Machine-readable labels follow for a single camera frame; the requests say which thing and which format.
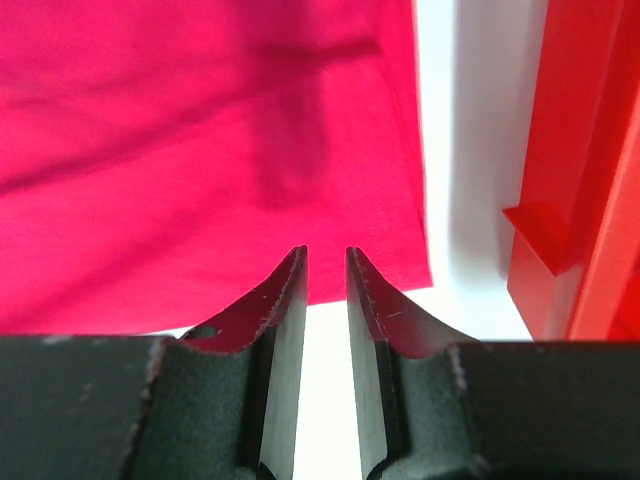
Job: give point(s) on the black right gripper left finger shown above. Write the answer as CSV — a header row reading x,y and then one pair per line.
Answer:
x,y
220,402

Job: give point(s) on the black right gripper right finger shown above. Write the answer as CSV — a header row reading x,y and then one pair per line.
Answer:
x,y
434,403

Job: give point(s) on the pink t shirt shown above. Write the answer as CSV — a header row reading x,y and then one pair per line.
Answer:
x,y
159,158

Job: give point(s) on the red plastic bin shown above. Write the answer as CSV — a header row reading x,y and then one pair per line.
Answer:
x,y
574,268

